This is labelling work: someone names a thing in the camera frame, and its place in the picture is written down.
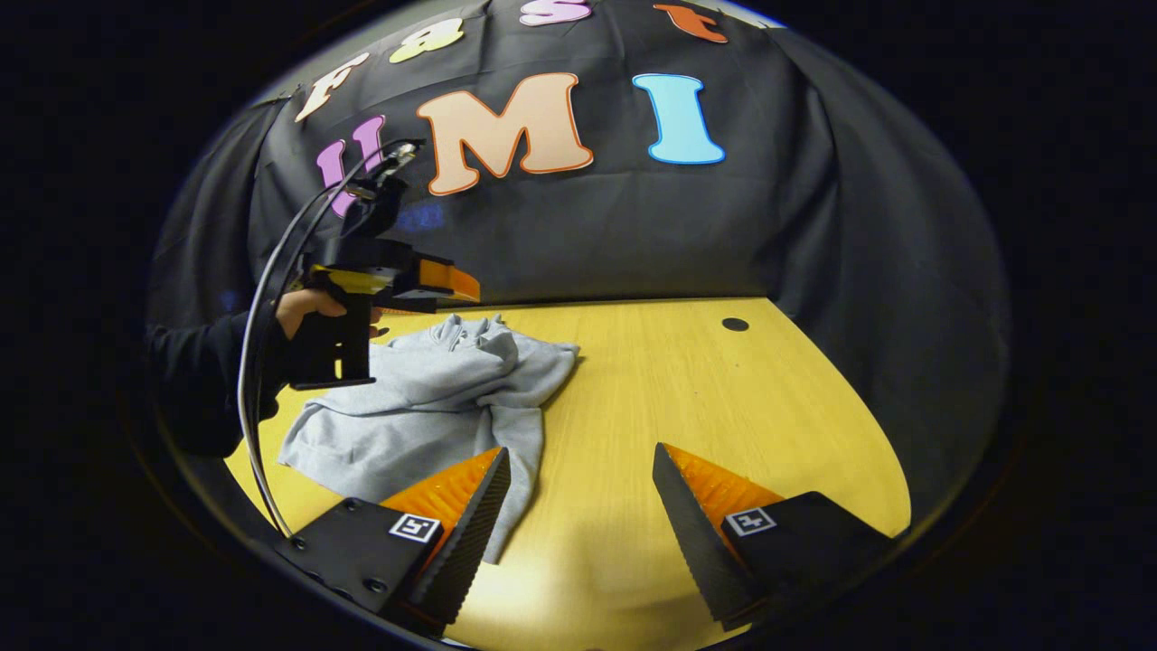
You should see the grey zip-neck sweatshirt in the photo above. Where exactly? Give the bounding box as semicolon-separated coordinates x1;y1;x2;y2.
276;313;581;565

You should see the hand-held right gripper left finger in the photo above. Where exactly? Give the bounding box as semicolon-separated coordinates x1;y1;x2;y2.
276;445;513;637

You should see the black backdrop cloth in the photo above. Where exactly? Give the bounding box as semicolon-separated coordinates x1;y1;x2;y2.
145;0;1011;543

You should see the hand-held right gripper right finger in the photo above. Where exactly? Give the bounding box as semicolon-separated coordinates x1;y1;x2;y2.
653;441;905;632

